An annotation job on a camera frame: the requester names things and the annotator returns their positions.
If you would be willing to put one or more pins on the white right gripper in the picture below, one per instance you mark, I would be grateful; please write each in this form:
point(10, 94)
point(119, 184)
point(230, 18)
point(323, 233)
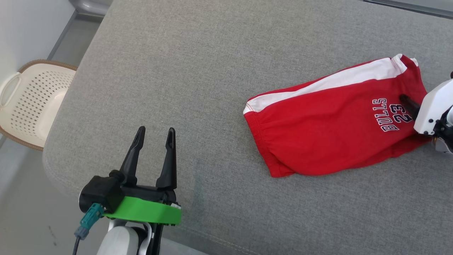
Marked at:
point(433, 109)

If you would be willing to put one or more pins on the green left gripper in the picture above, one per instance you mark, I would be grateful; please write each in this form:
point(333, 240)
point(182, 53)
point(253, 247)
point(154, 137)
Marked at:
point(148, 210)

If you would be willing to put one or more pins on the red printed basketball shorts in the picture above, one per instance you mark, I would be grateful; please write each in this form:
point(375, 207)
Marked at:
point(318, 131)

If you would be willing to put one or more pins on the cream plastic laundry basket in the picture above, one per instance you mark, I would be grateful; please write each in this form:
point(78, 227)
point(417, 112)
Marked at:
point(32, 102)

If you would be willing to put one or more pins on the grey rounded plastic object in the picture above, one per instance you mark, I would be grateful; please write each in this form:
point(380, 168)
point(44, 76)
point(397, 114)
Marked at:
point(90, 5)

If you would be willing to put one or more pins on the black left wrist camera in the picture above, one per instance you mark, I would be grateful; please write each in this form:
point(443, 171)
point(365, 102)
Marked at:
point(101, 193)

